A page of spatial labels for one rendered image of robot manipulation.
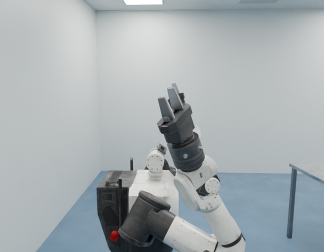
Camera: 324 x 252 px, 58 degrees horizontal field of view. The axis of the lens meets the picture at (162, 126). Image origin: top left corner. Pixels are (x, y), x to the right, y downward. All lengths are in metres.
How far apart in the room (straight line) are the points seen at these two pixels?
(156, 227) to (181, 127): 0.34
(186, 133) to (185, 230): 0.32
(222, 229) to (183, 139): 0.28
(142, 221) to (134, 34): 4.65
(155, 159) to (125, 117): 4.34
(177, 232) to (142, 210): 0.12
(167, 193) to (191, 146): 0.34
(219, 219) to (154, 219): 0.20
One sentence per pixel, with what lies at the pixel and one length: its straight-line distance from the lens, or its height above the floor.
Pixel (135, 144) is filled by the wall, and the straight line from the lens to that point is 5.46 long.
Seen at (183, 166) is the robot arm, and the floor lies 1.51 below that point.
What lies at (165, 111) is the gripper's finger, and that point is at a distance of 0.71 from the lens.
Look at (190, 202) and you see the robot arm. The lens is 0.83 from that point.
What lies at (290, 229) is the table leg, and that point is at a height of 0.11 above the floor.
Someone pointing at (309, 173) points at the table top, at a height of 0.84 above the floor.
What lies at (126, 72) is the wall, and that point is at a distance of 5.34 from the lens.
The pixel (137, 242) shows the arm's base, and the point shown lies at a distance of 0.94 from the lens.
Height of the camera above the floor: 1.73
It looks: 9 degrees down
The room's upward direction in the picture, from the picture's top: straight up
